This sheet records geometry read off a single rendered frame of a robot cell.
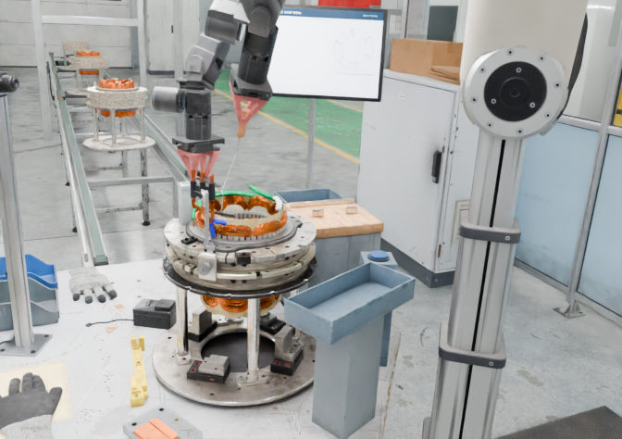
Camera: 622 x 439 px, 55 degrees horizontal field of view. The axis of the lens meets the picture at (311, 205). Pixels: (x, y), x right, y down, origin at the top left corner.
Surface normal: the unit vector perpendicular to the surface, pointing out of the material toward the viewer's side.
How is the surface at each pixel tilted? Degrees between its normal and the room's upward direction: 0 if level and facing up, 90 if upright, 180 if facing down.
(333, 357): 90
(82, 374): 0
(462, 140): 90
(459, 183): 90
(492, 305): 90
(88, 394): 0
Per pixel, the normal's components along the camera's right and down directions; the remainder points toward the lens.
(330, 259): 0.36, 0.30
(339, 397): -0.67, 0.20
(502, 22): -0.23, 0.59
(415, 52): -0.84, 0.13
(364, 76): -0.06, 0.18
